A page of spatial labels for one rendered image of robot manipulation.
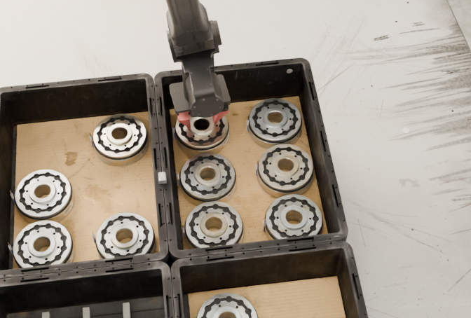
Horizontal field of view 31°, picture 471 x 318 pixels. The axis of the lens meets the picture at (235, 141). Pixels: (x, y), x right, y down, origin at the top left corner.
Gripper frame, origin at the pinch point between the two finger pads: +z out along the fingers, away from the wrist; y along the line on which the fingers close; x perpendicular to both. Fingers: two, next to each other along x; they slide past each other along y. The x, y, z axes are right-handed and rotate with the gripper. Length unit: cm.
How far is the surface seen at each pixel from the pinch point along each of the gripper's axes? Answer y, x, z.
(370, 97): 39.8, 9.9, 17.0
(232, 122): 6.4, 1.3, 4.0
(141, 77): -9.3, 8.8, -5.9
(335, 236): 15.5, -32.7, -5.9
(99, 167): -20.6, -2.5, 4.1
